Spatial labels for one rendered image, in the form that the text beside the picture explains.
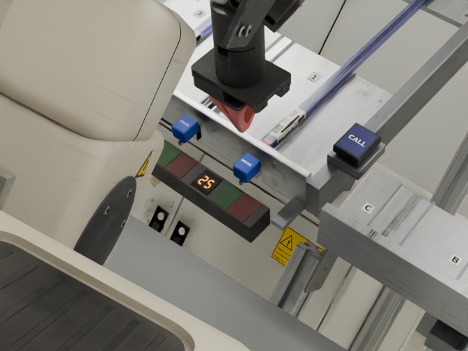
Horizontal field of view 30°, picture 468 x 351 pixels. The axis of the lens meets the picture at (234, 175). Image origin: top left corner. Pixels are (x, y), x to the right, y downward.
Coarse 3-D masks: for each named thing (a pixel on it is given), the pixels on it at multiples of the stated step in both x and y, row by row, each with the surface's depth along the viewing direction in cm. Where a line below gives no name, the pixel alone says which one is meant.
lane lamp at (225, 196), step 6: (222, 186) 114; (228, 186) 114; (234, 186) 114; (216, 192) 113; (222, 192) 113; (228, 192) 113; (234, 192) 113; (240, 192) 113; (210, 198) 112; (216, 198) 112; (222, 198) 112; (228, 198) 112; (234, 198) 112; (222, 204) 112; (228, 204) 112
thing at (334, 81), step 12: (420, 0) 130; (408, 12) 129; (396, 24) 127; (384, 36) 126; (372, 48) 125; (348, 60) 123; (360, 60) 123; (336, 72) 122; (348, 72) 122; (324, 84) 121; (336, 84) 121; (312, 96) 119; (324, 96) 120; (300, 108) 118; (312, 108) 119
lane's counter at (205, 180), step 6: (204, 174) 115; (210, 174) 115; (198, 180) 114; (204, 180) 114; (210, 180) 114; (216, 180) 114; (222, 180) 114; (198, 186) 114; (204, 186) 114; (210, 186) 114; (216, 186) 114; (204, 192) 113
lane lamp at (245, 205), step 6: (240, 198) 112; (246, 198) 112; (252, 198) 112; (234, 204) 112; (240, 204) 112; (246, 204) 112; (252, 204) 112; (258, 204) 112; (228, 210) 111; (234, 210) 111; (240, 210) 111; (246, 210) 111; (252, 210) 111; (240, 216) 111; (246, 216) 111
